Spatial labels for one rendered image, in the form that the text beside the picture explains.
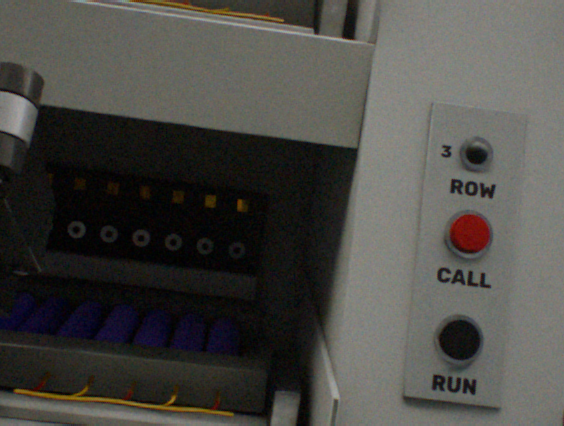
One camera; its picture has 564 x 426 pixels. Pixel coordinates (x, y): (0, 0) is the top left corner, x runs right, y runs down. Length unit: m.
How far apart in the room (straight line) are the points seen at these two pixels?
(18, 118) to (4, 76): 0.01
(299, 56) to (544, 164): 0.11
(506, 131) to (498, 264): 0.06
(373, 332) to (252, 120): 0.10
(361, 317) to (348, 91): 0.10
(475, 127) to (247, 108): 0.10
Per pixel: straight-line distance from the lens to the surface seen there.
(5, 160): 0.16
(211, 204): 0.46
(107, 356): 0.36
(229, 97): 0.31
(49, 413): 0.35
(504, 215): 0.31
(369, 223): 0.30
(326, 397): 0.30
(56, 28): 0.32
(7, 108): 0.17
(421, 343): 0.30
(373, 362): 0.30
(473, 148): 0.31
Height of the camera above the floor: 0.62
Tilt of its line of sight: 7 degrees up
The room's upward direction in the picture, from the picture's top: 7 degrees clockwise
